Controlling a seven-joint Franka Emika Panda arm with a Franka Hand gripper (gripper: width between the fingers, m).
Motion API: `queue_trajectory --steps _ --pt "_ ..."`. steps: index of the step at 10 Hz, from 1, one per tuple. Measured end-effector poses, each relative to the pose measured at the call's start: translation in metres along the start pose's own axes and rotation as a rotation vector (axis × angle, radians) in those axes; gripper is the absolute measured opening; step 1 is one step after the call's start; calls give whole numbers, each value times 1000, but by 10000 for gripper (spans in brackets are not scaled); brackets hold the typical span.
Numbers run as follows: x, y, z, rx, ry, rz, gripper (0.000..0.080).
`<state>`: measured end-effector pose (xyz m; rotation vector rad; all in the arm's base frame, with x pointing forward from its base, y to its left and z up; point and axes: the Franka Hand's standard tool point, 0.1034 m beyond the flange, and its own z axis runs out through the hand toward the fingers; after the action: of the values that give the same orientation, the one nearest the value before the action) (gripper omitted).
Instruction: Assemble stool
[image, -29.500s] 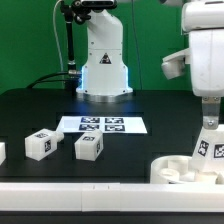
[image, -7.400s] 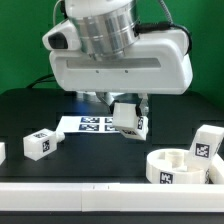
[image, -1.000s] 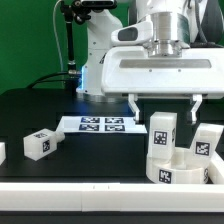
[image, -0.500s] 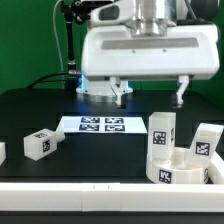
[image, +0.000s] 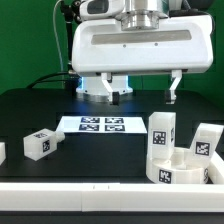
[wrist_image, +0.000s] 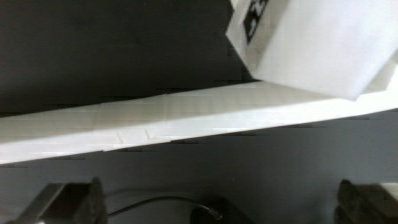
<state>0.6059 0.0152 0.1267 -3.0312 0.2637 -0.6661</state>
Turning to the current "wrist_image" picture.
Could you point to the white L-shaped fence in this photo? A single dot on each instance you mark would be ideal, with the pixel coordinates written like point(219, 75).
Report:
point(192, 114)

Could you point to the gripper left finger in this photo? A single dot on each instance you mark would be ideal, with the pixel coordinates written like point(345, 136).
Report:
point(68, 204)

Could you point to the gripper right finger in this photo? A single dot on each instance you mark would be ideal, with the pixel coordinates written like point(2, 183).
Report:
point(367, 203)

